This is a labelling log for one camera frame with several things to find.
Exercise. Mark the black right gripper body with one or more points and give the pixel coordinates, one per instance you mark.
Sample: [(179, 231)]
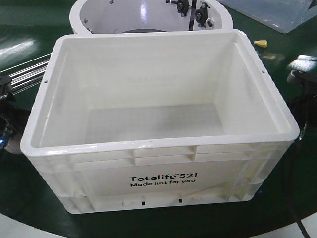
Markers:
[(306, 103)]

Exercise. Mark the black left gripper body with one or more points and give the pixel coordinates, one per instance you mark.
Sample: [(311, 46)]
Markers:
[(7, 131)]

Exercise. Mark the white plastic tote box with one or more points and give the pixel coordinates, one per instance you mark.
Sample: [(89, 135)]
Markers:
[(145, 120)]

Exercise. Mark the metal rods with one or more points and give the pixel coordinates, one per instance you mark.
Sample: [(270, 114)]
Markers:
[(31, 74)]

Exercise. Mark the small yellow cap piece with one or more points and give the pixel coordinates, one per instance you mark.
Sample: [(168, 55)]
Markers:
[(261, 43)]

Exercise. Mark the clear plastic bin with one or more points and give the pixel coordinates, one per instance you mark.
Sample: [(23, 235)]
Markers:
[(281, 15)]

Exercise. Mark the white round drum fixture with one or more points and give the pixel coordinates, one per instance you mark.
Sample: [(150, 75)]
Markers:
[(145, 16)]

